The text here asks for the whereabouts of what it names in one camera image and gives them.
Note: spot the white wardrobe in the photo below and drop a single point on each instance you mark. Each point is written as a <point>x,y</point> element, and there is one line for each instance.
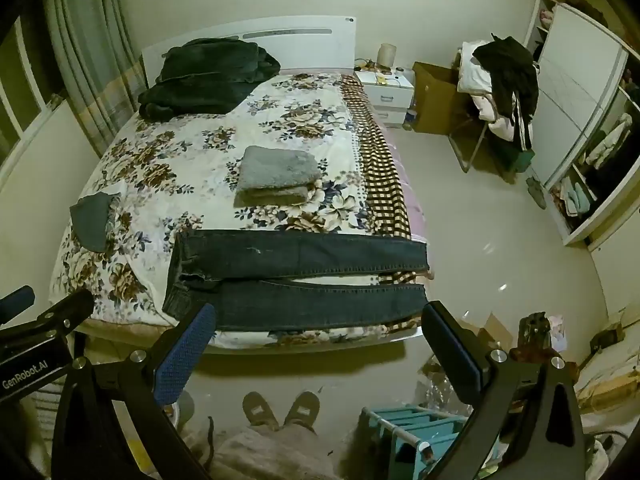
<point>575,85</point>

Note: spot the dark blue jeans pants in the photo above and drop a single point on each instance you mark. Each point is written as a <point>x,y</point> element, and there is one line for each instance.
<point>300,280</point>

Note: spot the teal storage rack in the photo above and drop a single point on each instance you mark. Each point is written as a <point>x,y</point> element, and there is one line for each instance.
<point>415,432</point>

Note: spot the pile of white clothes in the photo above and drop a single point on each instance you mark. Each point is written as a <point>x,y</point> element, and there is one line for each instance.
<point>475,85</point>

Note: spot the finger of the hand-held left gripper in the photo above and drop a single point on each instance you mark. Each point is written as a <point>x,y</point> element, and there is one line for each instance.
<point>15,301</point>
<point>67,310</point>

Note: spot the folded grey towel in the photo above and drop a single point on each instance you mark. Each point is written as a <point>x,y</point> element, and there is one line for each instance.
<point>277,175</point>

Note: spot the brown cardboard box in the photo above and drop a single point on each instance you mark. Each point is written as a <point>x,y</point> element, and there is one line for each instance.
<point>435,100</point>

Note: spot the white radiator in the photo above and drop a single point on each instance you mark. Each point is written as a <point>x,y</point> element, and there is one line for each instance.
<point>47,420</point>

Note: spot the small grey cloth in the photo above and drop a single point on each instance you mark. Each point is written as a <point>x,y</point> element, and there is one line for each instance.
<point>92,220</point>

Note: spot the person's right slipper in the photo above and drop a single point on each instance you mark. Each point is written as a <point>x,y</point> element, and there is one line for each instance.
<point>301,411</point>

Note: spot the white bed headboard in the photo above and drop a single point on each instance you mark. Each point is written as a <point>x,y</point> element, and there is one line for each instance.
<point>310,45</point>

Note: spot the person's left slipper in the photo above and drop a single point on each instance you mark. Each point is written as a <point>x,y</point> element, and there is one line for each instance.
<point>260,410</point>

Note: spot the grey-green curtain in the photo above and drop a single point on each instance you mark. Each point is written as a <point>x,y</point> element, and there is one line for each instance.
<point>92,55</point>

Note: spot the window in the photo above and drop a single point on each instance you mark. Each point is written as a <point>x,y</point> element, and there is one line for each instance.
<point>20,90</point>

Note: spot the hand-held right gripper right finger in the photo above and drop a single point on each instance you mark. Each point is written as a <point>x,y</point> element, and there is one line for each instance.
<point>450,355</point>

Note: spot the black jacket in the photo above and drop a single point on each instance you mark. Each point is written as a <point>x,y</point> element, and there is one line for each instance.
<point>515,77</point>

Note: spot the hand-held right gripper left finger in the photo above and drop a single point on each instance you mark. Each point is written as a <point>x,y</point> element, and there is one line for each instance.
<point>187,355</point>

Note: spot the dark green jacket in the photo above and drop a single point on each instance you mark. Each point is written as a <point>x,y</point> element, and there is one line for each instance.
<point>205,80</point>

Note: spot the dark slipper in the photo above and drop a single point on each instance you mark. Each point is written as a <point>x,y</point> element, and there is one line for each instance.
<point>537,191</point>

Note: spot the white nightstand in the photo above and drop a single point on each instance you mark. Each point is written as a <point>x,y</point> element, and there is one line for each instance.
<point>387,97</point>

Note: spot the person's slipper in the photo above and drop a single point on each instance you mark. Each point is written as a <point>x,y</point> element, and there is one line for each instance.
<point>260,410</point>
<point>301,411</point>

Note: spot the brown checked blanket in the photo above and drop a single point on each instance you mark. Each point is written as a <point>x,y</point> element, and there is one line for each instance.
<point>380,175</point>

